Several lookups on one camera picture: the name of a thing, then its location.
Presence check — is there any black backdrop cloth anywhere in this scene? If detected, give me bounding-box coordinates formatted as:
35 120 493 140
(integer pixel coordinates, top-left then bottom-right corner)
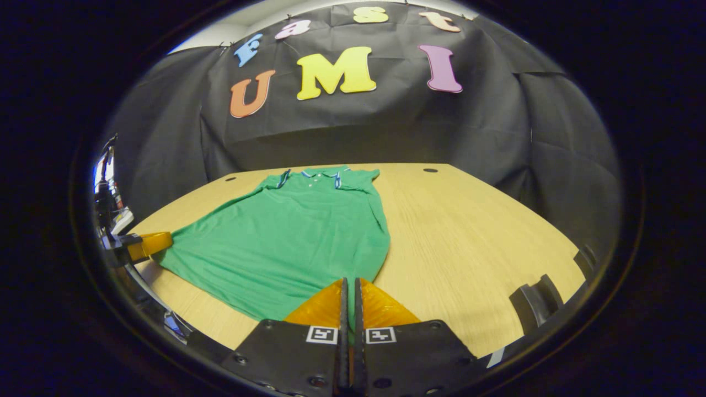
105 3 621 260

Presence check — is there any black curved bracket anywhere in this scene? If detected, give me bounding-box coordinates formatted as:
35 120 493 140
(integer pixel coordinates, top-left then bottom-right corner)
509 274 564 335

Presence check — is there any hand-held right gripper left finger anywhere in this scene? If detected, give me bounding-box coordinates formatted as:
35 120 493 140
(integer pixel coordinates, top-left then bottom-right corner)
221 277 350 397

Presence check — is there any green T-shirt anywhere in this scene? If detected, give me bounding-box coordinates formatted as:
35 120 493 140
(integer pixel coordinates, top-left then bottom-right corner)
153 165 391 326

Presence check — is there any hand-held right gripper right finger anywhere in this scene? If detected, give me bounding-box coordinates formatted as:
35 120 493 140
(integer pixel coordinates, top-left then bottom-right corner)
353 277 479 397

